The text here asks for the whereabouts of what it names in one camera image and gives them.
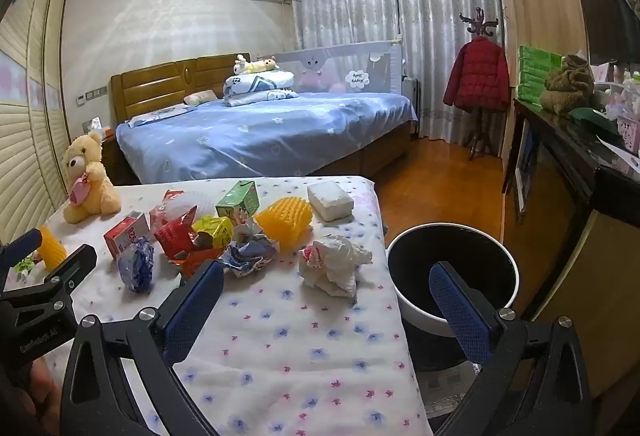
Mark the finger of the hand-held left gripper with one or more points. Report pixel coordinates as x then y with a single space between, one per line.
70 273
22 246

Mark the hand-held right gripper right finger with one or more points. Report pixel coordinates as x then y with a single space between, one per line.
457 311

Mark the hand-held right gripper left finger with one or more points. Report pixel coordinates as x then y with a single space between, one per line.
195 311

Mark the white trash bin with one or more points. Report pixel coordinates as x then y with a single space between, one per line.
450 246

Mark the red and white carton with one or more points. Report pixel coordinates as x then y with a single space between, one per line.
122 233

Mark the blue plastic wrapper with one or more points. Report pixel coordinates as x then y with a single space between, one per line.
136 266

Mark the red snack wrapper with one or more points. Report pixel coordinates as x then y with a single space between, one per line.
175 236

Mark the blue white paper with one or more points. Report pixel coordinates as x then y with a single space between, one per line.
250 253

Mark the yellow green snack wrapper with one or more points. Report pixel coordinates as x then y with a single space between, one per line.
215 230

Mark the orange pink plastic packet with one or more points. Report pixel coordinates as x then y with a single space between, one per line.
160 215

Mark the clear bubble wrap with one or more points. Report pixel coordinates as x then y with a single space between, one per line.
192 203

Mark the green drink carton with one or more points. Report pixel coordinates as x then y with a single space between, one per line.
235 198

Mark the yellow foam fruit net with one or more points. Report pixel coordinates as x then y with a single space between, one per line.
52 248
285 221

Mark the white tissue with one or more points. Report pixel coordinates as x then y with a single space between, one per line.
332 268

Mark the white tissue pack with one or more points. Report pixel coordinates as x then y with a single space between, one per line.
330 201

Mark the person's left hand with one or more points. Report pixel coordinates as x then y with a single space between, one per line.
45 401

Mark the green crumpled wrapper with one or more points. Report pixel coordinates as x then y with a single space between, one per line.
25 264

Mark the yellow teddy bear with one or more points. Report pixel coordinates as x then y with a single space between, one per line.
92 186

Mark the beige louvered closet doors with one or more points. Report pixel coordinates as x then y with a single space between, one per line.
25 140

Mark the white floral blanket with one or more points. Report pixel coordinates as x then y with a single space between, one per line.
300 341

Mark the wooden nightstand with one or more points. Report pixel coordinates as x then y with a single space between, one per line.
111 160

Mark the blue framed picture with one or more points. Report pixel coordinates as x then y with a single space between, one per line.
526 165

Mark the dark wooden cabinet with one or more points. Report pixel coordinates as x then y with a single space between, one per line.
560 176

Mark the blue white flat pillow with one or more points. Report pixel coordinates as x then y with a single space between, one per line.
155 113

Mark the blue bed sheet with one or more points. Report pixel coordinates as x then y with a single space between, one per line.
275 130

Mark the wooden bed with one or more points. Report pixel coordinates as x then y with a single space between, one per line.
150 85

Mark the small pink pillow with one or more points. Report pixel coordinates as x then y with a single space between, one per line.
200 97

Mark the white radiator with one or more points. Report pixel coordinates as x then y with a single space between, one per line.
411 100

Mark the white paper sheet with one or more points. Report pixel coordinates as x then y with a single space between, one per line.
622 158

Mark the folded blue white quilt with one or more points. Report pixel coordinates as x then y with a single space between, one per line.
255 85

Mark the red padded jacket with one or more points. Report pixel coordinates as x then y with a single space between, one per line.
475 75

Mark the stack of green boxes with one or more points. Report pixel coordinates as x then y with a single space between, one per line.
537 75

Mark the pink patterned box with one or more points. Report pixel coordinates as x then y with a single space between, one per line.
629 130

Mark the brown fuzzy cloth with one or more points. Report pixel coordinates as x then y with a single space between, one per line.
565 85

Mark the yellow white plush toy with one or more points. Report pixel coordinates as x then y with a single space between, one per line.
257 65

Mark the pink plush toy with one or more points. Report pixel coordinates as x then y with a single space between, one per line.
320 80

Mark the grey patterned curtain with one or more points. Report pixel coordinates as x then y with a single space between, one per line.
435 25
340 10

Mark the wooden coat rack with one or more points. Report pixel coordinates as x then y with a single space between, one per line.
480 20

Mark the wooden wardrobe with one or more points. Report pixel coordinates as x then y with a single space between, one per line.
540 15

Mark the black television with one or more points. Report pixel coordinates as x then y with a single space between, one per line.
610 25

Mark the small photo frame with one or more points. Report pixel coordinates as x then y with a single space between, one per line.
95 123

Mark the wall switch panel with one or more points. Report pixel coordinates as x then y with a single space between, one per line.
92 93

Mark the grey mesh bed rail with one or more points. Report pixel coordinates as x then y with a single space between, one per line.
350 60

